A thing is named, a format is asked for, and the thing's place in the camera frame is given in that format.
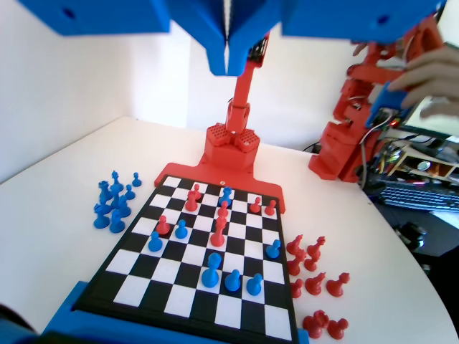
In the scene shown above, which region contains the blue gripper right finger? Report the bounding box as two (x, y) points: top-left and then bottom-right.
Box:
(228, 0), (284, 77)

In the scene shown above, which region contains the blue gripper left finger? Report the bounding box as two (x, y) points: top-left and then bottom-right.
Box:
(171, 0), (227, 77)

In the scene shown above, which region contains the red leader arm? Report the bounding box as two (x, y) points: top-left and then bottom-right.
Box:
(308, 14), (445, 183)

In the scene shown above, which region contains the tall red piece board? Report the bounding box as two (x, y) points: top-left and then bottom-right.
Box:
(210, 214), (227, 248)

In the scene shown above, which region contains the blue king chess piece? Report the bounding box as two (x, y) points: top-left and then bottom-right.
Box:
(200, 252), (222, 290)

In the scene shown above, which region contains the person's hand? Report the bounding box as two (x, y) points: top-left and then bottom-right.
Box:
(389, 44), (459, 120)

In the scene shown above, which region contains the wooden desk organizer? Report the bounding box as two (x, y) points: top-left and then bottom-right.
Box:
(389, 145), (459, 180)

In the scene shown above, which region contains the black monitor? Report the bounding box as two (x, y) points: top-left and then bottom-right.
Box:
(397, 95), (459, 151)

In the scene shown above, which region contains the black keyboard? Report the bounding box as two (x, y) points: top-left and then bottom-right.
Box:
(378, 181), (459, 212)

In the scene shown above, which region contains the black white chessboard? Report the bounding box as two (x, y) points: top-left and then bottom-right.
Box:
(73, 174), (301, 344)

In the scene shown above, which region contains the black computer mouse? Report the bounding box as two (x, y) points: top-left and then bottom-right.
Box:
(394, 221), (427, 252)

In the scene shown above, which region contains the black camera board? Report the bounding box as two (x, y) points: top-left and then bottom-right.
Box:
(249, 32), (270, 69)

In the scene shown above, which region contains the red base plate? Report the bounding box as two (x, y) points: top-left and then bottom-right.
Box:
(153, 163), (287, 216)

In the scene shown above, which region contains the blue base plate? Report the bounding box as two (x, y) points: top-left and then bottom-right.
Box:
(39, 279), (310, 344)

